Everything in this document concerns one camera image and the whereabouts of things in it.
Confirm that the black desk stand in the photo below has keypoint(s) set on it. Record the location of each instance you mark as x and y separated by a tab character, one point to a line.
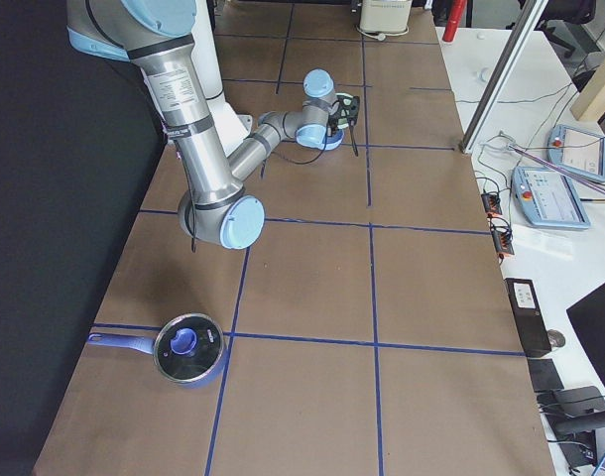
575	415

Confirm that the blue bowl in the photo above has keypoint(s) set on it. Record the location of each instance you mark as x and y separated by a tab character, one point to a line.
331	142

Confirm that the red cylinder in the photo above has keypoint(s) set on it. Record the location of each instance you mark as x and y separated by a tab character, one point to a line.
455	13

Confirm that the blue saucepan with glass lid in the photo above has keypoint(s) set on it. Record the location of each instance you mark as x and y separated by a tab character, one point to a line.
189	350

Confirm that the aluminium frame post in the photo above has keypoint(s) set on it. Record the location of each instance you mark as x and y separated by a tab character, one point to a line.
518	38

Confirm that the cream white appliance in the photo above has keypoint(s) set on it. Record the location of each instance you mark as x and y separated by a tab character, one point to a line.
385	16

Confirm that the near teach pendant tablet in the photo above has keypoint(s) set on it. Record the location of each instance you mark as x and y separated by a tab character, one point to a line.
548	199

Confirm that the teach pendant tablet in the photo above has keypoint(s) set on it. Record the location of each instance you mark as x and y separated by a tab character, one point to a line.
548	199
578	151

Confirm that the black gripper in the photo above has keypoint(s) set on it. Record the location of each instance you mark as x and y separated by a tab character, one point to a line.
335	133

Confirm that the black power supply box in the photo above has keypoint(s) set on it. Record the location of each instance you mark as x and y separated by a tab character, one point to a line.
528	317

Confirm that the far teach pendant tablet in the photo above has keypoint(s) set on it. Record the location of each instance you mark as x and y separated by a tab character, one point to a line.
578	151

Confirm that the black monitor corner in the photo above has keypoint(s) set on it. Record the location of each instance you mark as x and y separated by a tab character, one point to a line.
587	318

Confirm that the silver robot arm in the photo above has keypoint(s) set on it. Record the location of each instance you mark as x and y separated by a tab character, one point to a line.
157	37

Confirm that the orange black connector block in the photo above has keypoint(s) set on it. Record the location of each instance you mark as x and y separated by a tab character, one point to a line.
502	240
492	204

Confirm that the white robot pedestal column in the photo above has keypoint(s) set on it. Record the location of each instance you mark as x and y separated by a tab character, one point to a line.
218	99

